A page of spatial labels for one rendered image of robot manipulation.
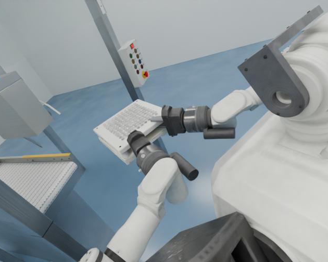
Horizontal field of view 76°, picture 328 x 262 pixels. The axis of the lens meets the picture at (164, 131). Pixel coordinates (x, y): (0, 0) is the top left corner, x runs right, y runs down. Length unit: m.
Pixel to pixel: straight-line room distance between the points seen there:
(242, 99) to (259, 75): 0.45
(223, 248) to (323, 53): 0.18
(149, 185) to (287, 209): 0.33
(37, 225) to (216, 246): 0.78
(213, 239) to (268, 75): 0.14
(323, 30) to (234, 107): 0.42
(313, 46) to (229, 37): 3.91
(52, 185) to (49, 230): 0.19
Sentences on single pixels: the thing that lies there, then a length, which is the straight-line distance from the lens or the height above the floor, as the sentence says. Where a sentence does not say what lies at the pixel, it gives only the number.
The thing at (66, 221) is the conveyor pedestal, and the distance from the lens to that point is 1.27.
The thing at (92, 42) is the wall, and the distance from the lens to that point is 4.64.
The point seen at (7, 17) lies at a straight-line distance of 0.94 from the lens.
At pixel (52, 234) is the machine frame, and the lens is 0.96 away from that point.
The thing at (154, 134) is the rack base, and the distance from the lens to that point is 0.78.
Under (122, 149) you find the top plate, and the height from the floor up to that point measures 1.03.
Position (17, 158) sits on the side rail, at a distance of 1.38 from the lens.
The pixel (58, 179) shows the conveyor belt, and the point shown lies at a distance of 1.05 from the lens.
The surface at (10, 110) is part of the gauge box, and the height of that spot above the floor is 1.23.
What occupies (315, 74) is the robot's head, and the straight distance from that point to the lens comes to 0.20.
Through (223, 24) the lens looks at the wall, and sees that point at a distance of 4.06.
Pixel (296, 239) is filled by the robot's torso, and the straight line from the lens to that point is 0.23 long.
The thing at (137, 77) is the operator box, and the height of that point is 0.97.
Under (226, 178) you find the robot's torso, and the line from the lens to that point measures 0.25.
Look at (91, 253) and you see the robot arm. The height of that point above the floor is 1.10.
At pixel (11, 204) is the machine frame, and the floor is 1.03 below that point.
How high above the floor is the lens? 1.43
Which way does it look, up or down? 35 degrees down
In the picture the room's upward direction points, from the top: 23 degrees counter-clockwise
